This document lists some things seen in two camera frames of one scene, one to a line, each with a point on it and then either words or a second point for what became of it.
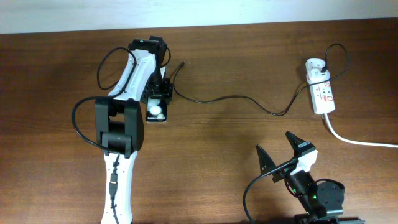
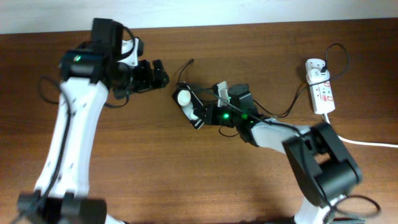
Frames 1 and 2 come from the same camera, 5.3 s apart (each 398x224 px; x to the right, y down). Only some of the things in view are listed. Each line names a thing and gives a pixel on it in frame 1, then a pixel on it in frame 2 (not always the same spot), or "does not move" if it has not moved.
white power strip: x=321 y=93 does not move
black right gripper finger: x=266 y=163 → x=199 y=112
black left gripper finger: x=168 y=98 → x=161 y=78
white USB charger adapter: x=315 y=76 does not move
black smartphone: x=156 y=110 → x=188 y=102
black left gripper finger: x=145 y=96 → x=143 y=75
